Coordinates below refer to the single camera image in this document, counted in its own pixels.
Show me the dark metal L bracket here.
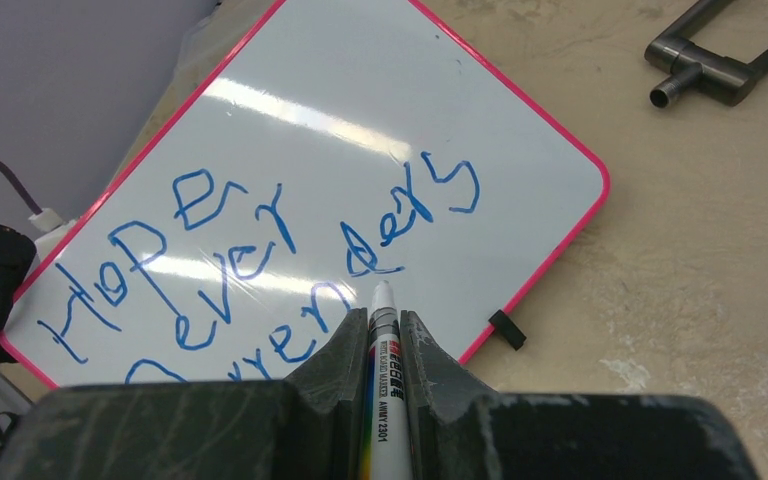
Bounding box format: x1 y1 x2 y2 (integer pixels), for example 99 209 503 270
644 0 768 109

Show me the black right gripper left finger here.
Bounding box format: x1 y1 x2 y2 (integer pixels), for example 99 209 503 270
284 308 368 479

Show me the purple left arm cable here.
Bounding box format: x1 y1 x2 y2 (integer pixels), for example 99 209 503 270
0 152 46 219

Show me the red-framed whiteboard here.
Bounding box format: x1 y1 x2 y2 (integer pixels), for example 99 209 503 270
0 1 610 387

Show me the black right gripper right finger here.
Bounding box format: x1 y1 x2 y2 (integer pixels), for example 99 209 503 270
400 310 497 479

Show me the whiteboard marker pen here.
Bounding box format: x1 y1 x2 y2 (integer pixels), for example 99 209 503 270
358 281 414 479

